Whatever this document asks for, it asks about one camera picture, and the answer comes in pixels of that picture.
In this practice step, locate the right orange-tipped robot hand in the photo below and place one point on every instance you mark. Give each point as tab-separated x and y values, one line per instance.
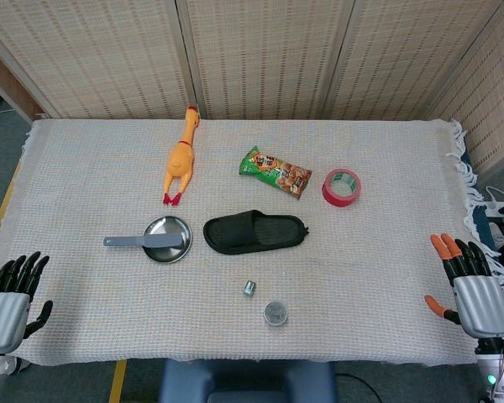
481	306

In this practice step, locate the left black-fingered robot hand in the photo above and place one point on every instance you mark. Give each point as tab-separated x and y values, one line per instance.
4	319

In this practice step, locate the round stainless steel plate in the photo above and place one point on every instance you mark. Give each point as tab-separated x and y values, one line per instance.
172	228

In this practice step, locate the black slide sandal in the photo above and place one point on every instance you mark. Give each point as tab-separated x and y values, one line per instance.
235	235

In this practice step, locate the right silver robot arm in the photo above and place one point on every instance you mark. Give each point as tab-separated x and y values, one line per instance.
497	378

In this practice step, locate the white woven tablecloth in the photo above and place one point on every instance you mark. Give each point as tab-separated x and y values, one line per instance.
88	189

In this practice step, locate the red tape roll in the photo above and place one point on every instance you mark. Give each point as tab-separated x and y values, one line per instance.
340	197

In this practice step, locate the bamboo folding screen panel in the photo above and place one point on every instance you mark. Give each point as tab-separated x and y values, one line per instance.
403	54
88	54
491	105
264	54

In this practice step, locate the clear round jar of pins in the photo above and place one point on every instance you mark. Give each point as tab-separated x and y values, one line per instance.
276	314

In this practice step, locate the small teal pencil sharpener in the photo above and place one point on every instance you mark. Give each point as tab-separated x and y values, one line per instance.
249	289

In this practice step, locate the orange rubber chicken toy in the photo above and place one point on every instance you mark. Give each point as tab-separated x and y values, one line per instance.
180	161

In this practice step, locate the green snack bag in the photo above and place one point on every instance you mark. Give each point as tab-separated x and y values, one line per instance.
273	170

